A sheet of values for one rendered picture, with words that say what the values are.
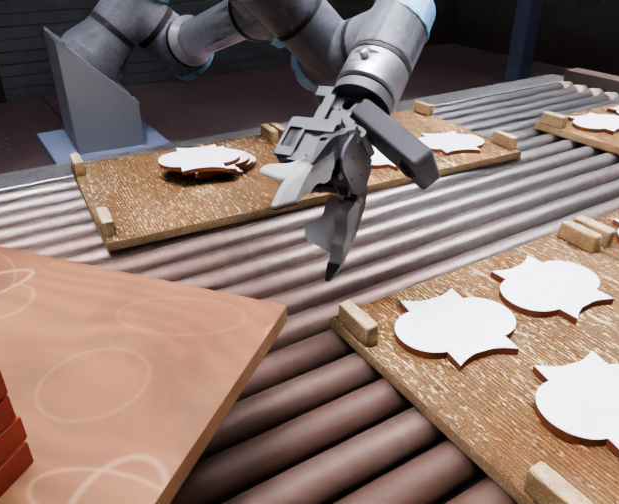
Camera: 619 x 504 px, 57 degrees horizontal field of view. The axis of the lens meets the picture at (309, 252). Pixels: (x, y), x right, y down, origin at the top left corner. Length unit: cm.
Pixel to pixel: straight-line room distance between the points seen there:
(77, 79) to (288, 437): 103
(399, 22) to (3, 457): 56
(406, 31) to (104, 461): 53
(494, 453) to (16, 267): 48
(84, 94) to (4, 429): 110
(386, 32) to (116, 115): 88
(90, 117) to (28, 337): 96
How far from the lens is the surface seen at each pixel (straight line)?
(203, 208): 95
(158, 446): 41
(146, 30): 146
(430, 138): 125
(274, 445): 56
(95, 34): 145
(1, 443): 39
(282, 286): 78
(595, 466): 57
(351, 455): 55
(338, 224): 63
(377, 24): 70
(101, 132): 145
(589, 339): 71
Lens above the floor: 134
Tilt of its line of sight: 30 degrees down
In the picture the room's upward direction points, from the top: straight up
